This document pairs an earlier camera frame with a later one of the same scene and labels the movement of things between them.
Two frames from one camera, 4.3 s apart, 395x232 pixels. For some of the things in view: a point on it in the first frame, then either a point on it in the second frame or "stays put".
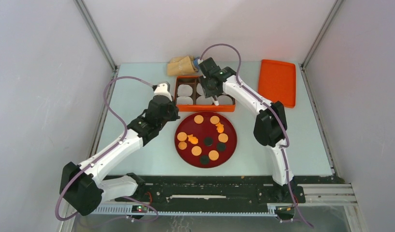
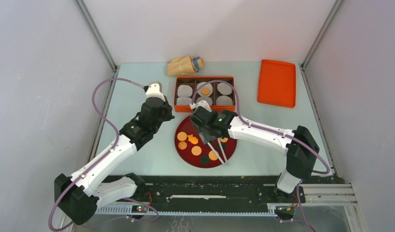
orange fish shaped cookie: x=194 y=140 stays put
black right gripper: x=211 y=93 → x=207 y=135
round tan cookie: x=196 y=151 stays put
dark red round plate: x=205 y=139 stays put
